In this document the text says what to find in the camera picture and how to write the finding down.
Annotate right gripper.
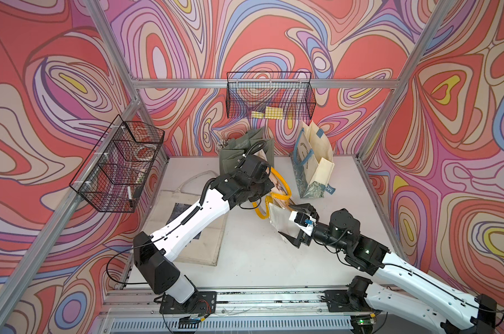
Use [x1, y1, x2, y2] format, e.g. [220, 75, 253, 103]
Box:
[278, 203, 349, 253]

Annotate white bag yellow handles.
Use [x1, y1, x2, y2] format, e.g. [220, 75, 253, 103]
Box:
[253, 169, 301, 239]

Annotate cream canvas tote bag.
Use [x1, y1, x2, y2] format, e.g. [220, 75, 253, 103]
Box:
[143, 171, 228, 267]

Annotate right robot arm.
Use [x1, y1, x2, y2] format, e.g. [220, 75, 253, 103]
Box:
[286, 203, 498, 333]

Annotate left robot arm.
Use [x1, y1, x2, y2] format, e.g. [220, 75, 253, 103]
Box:
[132, 140, 274, 306]

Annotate olive green fabric bag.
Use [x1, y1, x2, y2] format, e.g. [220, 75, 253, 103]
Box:
[219, 128, 274, 175]

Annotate yellow sticky notes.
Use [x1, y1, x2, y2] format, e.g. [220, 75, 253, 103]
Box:
[251, 107, 284, 120]

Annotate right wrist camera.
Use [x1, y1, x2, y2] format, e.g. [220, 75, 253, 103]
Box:
[289, 211, 320, 230]

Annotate beige bag blue handles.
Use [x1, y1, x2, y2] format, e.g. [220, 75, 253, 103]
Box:
[291, 122, 335, 198]

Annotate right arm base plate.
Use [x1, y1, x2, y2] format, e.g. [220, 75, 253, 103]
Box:
[320, 289, 372, 313]

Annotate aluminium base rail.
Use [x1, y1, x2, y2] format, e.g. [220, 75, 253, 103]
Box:
[95, 287, 438, 333]

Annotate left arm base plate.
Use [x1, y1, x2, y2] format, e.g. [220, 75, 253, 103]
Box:
[160, 291, 217, 316]

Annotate black wire basket back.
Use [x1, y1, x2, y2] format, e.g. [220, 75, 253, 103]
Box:
[226, 70, 317, 122]

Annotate black wire basket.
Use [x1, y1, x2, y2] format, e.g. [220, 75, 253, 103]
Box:
[69, 116, 165, 213]
[226, 70, 317, 122]

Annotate black wire basket left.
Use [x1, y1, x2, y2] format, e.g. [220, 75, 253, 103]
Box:
[69, 116, 165, 213]

